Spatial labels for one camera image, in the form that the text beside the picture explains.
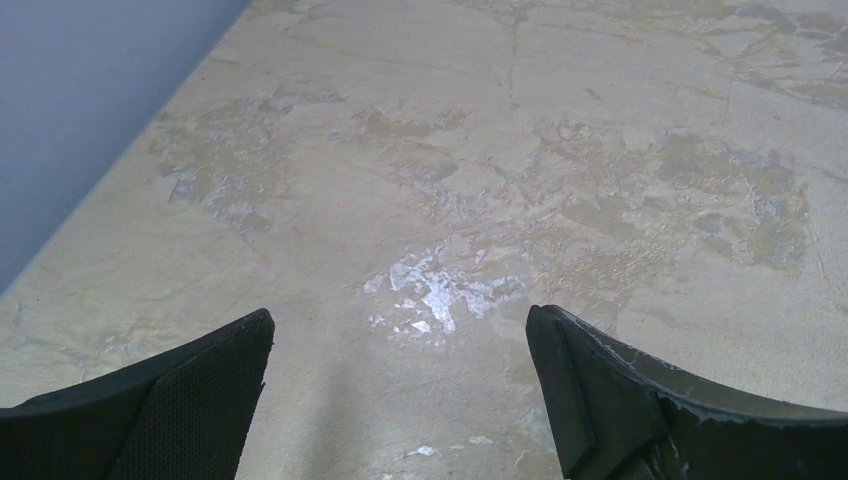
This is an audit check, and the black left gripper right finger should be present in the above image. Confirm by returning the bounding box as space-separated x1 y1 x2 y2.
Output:
525 305 847 480

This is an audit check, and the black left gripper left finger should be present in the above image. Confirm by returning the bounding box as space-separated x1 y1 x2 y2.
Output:
1 309 275 479

